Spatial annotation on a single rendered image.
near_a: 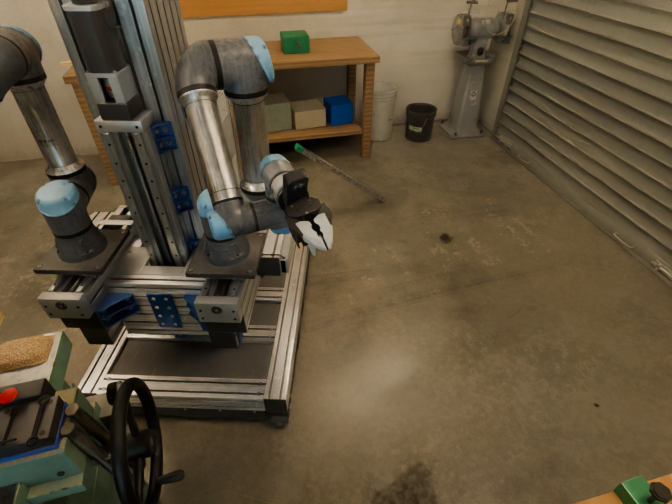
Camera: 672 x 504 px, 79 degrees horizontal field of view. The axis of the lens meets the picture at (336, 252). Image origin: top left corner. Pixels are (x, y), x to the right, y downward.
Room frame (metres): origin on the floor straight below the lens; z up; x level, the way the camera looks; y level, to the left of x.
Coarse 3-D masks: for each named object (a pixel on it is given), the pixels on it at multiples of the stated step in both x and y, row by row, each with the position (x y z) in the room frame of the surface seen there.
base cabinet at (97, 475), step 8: (96, 440) 0.52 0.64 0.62; (96, 472) 0.45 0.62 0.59; (104, 472) 0.46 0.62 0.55; (96, 480) 0.43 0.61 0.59; (104, 480) 0.45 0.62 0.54; (112, 480) 0.47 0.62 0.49; (88, 488) 0.40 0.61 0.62; (96, 488) 0.41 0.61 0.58; (104, 488) 0.43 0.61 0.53; (112, 488) 0.45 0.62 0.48; (144, 488) 0.55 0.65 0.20; (72, 496) 0.35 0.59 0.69; (80, 496) 0.37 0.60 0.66; (88, 496) 0.38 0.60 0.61; (96, 496) 0.40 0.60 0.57; (104, 496) 0.41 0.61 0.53; (112, 496) 0.43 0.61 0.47; (144, 496) 0.53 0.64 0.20
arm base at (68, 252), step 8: (80, 232) 1.04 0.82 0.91; (88, 232) 1.06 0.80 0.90; (96, 232) 1.09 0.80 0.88; (56, 240) 1.03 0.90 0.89; (64, 240) 1.02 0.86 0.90; (72, 240) 1.03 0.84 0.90; (80, 240) 1.04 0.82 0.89; (88, 240) 1.05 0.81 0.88; (96, 240) 1.07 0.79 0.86; (104, 240) 1.09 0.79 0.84; (56, 248) 1.05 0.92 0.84; (64, 248) 1.02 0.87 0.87; (72, 248) 1.02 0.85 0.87; (80, 248) 1.02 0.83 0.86; (88, 248) 1.04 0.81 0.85; (96, 248) 1.05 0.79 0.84; (104, 248) 1.07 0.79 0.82; (64, 256) 1.01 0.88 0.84; (72, 256) 1.01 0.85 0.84; (80, 256) 1.01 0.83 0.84; (88, 256) 1.02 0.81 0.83
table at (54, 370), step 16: (64, 336) 0.65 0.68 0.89; (64, 352) 0.62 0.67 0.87; (16, 368) 0.55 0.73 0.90; (32, 368) 0.55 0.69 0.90; (48, 368) 0.55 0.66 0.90; (64, 368) 0.58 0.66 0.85; (0, 384) 0.51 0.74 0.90; (96, 416) 0.46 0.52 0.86; (64, 480) 0.32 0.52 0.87; (80, 480) 0.32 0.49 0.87; (0, 496) 0.28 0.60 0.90; (16, 496) 0.28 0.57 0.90; (32, 496) 0.29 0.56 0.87; (48, 496) 0.30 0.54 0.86
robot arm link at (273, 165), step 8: (264, 160) 0.89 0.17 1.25; (272, 160) 0.88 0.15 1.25; (280, 160) 0.88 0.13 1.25; (264, 168) 0.87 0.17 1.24; (272, 168) 0.85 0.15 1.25; (280, 168) 0.84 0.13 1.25; (288, 168) 0.85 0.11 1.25; (264, 176) 0.85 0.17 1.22; (272, 176) 0.82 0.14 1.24; (264, 184) 0.86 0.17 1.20
